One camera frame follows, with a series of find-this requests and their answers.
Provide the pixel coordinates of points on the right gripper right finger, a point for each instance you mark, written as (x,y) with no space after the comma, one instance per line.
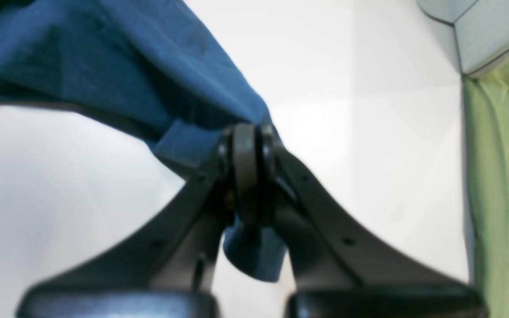
(341,269)

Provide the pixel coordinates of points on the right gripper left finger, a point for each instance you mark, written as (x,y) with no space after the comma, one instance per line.
(165,269)

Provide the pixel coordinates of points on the dark blue t-shirt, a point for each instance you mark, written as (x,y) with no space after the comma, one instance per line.
(150,67)

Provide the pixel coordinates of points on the grey-green fabric curtain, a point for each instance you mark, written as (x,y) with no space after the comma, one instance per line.
(486,107)

